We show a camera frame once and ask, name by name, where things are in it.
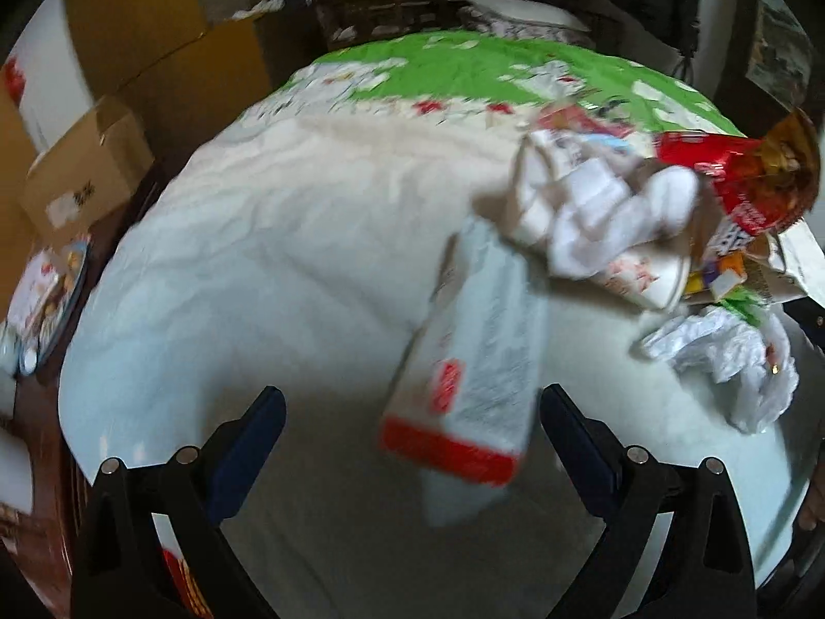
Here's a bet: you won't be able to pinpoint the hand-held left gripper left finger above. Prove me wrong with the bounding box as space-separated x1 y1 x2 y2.
71 385 288 619

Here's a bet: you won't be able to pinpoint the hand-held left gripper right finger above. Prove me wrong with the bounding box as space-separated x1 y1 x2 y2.
540 383 758 619

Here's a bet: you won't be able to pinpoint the white carton with red stripe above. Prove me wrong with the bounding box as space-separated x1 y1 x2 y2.
379 216 549 530

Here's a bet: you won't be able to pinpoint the red printed packet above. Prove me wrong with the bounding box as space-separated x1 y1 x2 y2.
161 548 213 619

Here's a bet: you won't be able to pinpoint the white plastic bag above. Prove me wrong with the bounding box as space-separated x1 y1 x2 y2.
638 306 800 433

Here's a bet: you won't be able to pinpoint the white paper cup red print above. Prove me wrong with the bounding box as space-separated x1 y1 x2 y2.
580 232 700 314

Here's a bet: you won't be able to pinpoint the cartoon printed bedsheet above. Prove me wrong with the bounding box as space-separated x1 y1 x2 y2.
61 29 813 594

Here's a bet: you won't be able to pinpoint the colourful candy wrappers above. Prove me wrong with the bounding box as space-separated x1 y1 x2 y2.
683 232 774 311

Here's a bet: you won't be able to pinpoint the crumpled white tissue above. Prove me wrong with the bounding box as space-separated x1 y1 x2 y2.
509 132 703 278

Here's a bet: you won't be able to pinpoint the white paper packaging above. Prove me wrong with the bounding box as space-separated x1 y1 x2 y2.
767 219 825 304

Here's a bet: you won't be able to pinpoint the red snack bag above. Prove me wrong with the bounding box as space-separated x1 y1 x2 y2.
654 106 822 236

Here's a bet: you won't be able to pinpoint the red white wrapper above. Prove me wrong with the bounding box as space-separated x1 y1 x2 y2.
535 103 639 149

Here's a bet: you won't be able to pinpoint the cardboard box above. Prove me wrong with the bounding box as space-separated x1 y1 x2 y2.
18 95 156 246

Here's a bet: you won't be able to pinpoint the wooden wardrobe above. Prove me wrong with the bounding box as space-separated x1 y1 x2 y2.
64 0 272 175

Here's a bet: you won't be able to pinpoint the white pillow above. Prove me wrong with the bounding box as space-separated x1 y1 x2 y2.
464 0 590 33

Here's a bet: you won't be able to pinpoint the red knot ornament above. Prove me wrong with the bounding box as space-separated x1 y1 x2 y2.
3 58 27 104

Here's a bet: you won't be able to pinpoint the white crumpled cloth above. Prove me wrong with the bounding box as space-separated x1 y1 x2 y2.
232 0 285 20

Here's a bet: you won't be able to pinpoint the framed wall picture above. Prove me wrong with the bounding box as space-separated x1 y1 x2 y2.
748 0 816 110

